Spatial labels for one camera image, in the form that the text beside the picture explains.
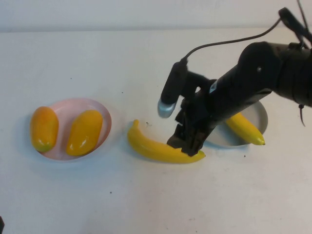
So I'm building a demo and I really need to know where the yellow banana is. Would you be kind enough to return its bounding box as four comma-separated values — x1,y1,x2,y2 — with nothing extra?
225,112,267,147
127,119,206,164

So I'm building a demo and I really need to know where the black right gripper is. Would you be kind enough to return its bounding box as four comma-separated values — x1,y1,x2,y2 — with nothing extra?
166,63,273,157

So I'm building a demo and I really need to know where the black cable tie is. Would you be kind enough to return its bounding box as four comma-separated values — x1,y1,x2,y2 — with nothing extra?
298,103,307,128

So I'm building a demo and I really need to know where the plain yellow mango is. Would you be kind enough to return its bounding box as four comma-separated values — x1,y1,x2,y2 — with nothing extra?
66,110,103,157

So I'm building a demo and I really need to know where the mango with orange blush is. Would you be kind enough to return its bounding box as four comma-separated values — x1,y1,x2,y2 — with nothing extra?
29,106,59,154

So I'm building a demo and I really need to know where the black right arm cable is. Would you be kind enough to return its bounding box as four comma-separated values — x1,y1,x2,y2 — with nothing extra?
179,0,312,63

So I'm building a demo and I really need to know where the pink round plate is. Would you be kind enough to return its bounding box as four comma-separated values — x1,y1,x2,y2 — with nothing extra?
36,97,112,162

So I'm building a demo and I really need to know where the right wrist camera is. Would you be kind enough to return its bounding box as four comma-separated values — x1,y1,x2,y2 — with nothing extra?
157,61,189,119

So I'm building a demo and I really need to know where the grey-blue round plate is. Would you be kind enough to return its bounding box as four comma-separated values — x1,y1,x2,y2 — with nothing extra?
204,100,268,148

